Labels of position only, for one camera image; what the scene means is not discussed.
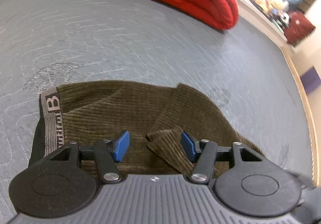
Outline brown corduroy pants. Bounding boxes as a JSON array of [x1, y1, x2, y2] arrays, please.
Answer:
[[29, 80, 259, 176]]

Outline grey quilted mattress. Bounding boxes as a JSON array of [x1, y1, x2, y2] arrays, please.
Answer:
[[0, 0, 316, 224]]

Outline purple folded mat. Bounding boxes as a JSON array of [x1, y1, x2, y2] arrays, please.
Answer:
[[300, 66, 321, 95]]

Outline panda plush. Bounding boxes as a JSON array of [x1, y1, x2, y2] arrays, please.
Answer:
[[277, 11, 290, 26]]

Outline yellow bear plush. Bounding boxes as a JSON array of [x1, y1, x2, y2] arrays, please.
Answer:
[[253, 0, 289, 14]]

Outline dark red cushion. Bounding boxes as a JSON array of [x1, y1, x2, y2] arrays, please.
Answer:
[[284, 11, 316, 46]]

